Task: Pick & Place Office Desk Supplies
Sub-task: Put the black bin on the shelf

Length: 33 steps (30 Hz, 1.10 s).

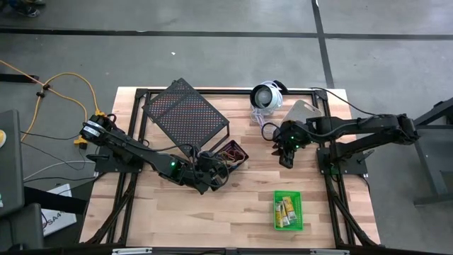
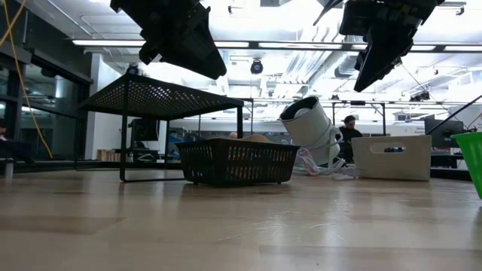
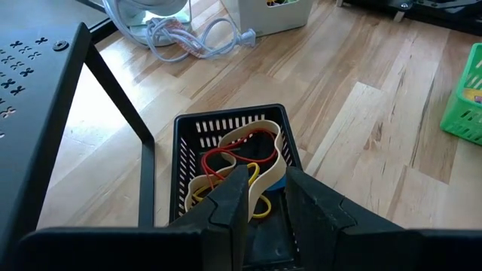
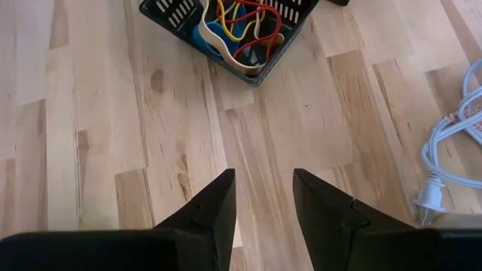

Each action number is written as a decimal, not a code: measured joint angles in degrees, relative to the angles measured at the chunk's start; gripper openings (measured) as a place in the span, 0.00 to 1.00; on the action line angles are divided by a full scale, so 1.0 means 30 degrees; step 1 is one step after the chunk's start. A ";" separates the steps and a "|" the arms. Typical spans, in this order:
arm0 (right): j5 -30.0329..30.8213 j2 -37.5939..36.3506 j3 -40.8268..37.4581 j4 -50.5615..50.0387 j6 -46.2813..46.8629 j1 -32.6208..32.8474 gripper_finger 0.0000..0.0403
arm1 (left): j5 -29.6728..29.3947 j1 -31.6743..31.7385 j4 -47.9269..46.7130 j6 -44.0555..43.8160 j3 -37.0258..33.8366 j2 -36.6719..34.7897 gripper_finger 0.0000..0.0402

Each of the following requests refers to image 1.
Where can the white cardboard box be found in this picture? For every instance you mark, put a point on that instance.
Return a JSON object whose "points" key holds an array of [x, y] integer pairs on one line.
{"points": [[58, 212]]}

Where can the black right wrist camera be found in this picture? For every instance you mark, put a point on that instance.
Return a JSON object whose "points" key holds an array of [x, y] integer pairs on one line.
{"points": [[286, 161]]}

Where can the person's shoe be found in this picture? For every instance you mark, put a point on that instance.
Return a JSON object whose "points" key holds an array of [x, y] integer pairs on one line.
{"points": [[26, 10]]}

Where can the green plastic basket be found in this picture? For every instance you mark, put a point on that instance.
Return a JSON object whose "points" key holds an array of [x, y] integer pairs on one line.
{"points": [[288, 226]]}

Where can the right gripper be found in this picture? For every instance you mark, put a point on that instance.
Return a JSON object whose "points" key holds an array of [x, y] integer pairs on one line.
{"points": [[290, 145]]}

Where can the black aluminium table frame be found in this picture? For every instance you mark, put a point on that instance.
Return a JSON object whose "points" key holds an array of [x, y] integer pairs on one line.
{"points": [[233, 91]]}

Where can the silver aluminium bracket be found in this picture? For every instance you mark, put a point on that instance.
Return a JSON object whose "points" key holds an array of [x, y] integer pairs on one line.
{"points": [[131, 251], [329, 251]]}

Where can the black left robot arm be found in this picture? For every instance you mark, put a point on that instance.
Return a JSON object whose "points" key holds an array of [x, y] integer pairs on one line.
{"points": [[141, 152]]}

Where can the black perforated metal shelf riser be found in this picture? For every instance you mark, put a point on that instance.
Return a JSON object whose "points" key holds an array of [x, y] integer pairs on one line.
{"points": [[184, 117]]}

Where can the black metal stand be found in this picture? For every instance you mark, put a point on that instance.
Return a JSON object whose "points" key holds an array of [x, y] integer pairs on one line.
{"points": [[431, 156]]}

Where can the black plastic mesh basket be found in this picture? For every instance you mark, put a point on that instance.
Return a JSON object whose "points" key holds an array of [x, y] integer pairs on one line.
{"points": [[242, 150]]}

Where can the dark grey side table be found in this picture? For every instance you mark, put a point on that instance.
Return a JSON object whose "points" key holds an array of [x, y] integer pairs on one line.
{"points": [[10, 159]]}

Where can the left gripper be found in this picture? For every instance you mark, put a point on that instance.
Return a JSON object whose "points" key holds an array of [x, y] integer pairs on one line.
{"points": [[209, 173]]}

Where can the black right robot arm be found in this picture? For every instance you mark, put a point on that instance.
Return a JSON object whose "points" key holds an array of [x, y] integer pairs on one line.
{"points": [[354, 125]]}

